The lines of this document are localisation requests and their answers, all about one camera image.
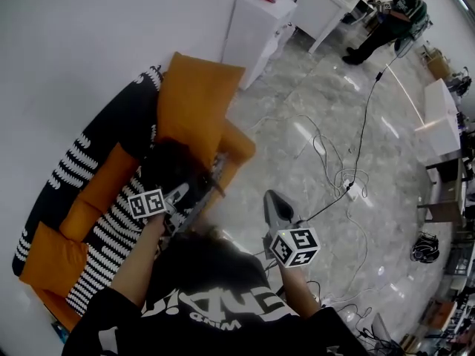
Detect blue tissue pack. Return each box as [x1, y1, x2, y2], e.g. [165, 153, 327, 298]
[51, 320, 72, 345]

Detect person's left forearm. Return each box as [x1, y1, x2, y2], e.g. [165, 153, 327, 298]
[110, 213, 166, 308]

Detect orange sofa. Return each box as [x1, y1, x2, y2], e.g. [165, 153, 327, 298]
[11, 52, 258, 334]

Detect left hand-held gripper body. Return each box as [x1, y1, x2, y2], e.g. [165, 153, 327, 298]
[127, 188, 187, 237]

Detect thin black looped cable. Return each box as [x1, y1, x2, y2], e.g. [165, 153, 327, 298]
[306, 280, 374, 339]

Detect brown wooden stool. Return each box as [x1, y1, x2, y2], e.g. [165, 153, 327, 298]
[416, 154, 469, 226]

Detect person's right forearm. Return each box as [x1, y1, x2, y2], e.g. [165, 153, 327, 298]
[279, 263, 322, 317]

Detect flat orange cushion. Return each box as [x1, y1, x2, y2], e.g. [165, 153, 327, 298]
[19, 221, 90, 297]

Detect tall white cabinet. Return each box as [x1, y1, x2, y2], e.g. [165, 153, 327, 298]
[222, 0, 298, 90]

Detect person's black printed shirt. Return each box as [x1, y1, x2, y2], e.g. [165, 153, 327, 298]
[61, 231, 368, 356]

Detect long black cable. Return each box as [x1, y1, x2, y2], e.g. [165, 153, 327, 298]
[304, 56, 399, 223]

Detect cardboard box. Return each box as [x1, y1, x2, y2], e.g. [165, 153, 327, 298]
[426, 47, 452, 82]

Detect dark brown bag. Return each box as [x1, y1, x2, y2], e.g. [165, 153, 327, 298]
[140, 138, 227, 215]

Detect white side table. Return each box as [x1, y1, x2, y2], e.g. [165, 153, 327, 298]
[415, 78, 463, 167]

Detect orange bolster cushion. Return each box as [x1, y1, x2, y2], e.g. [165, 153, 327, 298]
[59, 198, 102, 241]
[76, 142, 142, 215]

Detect large square orange cushion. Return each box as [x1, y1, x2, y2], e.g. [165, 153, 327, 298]
[155, 51, 247, 171]

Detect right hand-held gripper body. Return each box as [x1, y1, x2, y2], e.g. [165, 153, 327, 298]
[263, 218, 321, 269]

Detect black white striped throw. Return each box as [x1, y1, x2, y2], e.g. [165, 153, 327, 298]
[11, 65, 223, 317]

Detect black headphones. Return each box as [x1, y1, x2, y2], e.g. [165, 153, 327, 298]
[409, 231, 441, 263]

